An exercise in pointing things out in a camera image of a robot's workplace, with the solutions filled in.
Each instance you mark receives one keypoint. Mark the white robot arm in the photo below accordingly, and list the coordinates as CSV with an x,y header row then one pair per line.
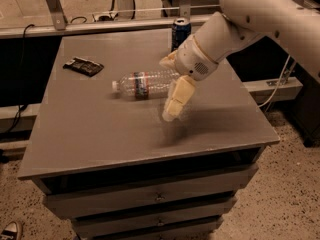
x,y
236,26

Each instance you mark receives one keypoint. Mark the white power strip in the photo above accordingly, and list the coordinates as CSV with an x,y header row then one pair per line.
x,y
104,17

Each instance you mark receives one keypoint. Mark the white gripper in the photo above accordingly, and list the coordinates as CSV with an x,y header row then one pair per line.
x,y
191,61

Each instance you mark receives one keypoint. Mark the blue soda can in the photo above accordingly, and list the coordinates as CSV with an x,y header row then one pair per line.
x,y
181,29

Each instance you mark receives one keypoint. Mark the black and white sneaker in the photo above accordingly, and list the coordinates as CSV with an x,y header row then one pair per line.
x,y
13,231

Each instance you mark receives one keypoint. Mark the metal railing frame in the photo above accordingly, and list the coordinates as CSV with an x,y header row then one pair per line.
x,y
35,18

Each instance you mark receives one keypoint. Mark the clear plastic water bottle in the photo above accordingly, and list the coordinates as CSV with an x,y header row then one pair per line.
x,y
145,84

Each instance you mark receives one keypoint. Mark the grey drawer cabinet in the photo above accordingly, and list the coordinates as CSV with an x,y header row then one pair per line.
x,y
116,169

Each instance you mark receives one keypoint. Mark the dark snack wrapper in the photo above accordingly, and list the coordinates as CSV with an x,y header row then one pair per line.
x,y
83,66

